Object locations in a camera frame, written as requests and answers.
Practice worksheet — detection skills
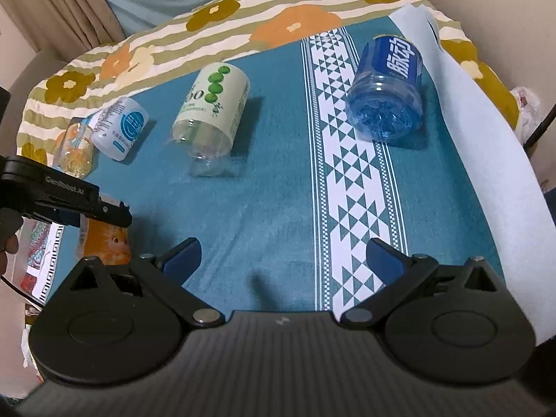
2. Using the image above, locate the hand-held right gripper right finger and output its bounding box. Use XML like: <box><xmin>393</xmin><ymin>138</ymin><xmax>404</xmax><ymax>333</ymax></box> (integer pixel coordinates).
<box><xmin>337</xmin><ymin>237</ymin><xmax>507</xmax><ymax>328</ymax></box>

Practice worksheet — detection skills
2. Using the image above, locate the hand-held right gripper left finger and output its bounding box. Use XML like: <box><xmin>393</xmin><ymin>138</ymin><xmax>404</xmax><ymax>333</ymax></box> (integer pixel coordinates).
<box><xmin>57</xmin><ymin>237</ymin><xmax>225</xmax><ymax>327</ymax></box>

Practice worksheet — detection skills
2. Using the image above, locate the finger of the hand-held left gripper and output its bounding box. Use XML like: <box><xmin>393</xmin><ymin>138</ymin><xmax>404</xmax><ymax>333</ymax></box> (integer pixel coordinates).
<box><xmin>86</xmin><ymin>201</ymin><xmax>132</xmax><ymax>228</ymax></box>

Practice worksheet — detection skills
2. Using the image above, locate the green label plastic bottle cup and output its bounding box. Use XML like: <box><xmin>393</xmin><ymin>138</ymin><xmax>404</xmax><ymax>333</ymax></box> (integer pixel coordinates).
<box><xmin>165</xmin><ymin>63</ymin><xmax>252</xmax><ymax>179</ymax></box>

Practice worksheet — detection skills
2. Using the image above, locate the blue plastic bottle cup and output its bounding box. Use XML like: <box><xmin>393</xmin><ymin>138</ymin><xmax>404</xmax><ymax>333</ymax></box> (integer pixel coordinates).
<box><xmin>345</xmin><ymin>34</ymin><xmax>425</xmax><ymax>142</ymax></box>

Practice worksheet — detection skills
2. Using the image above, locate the orange plastic bottle cup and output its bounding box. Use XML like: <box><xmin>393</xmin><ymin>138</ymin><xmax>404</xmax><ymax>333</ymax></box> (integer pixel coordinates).
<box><xmin>77</xmin><ymin>218</ymin><xmax>132</xmax><ymax>267</ymax></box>

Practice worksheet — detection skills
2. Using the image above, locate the white blue label bottle cup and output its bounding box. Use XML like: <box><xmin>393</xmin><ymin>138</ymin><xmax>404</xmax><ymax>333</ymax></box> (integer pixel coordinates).
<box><xmin>90</xmin><ymin>96</ymin><xmax>149</xmax><ymax>162</ymax></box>

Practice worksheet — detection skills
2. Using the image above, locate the person's left hand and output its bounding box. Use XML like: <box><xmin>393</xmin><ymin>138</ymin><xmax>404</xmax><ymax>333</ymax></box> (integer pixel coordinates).
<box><xmin>0</xmin><ymin>208</ymin><xmax>21</xmax><ymax>284</ymax></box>

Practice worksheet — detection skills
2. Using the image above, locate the colourful patterned cloth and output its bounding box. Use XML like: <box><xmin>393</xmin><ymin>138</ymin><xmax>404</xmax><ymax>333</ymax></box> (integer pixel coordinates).
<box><xmin>17</xmin><ymin>219</ymin><xmax>67</xmax><ymax>309</ymax></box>

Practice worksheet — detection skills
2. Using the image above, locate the teal patterned cloth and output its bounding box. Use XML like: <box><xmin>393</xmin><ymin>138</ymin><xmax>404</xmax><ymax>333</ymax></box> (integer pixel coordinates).
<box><xmin>42</xmin><ymin>21</ymin><xmax>507</xmax><ymax>313</ymax></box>

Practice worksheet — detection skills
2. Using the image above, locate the white paper sheet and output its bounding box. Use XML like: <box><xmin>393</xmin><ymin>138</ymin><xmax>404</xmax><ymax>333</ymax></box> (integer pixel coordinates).
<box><xmin>334</xmin><ymin>2</ymin><xmax>556</xmax><ymax>346</ymax></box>

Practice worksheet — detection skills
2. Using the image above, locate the beige curtain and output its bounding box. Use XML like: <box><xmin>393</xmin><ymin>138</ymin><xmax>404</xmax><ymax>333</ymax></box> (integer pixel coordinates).
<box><xmin>0</xmin><ymin>0</ymin><xmax>128</xmax><ymax>59</ymax></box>

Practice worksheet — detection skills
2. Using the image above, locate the black stand pole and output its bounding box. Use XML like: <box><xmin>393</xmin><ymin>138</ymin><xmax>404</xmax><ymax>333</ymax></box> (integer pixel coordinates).
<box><xmin>523</xmin><ymin>96</ymin><xmax>556</xmax><ymax>149</ymax></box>

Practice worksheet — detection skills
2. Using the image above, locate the white plastic bag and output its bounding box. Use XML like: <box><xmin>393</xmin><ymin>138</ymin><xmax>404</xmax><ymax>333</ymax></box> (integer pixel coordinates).
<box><xmin>511</xmin><ymin>86</ymin><xmax>542</xmax><ymax>133</ymax></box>

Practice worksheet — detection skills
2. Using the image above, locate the floral striped blanket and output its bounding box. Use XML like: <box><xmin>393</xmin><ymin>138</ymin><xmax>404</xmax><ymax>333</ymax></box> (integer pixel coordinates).
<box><xmin>16</xmin><ymin>0</ymin><xmax>521</xmax><ymax>170</ymax></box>

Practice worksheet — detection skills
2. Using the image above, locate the black cable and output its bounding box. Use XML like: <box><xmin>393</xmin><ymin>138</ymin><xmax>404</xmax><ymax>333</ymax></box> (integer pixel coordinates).
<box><xmin>0</xmin><ymin>273</ymin><xmax>46</xmax><ymax>311</ymax></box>

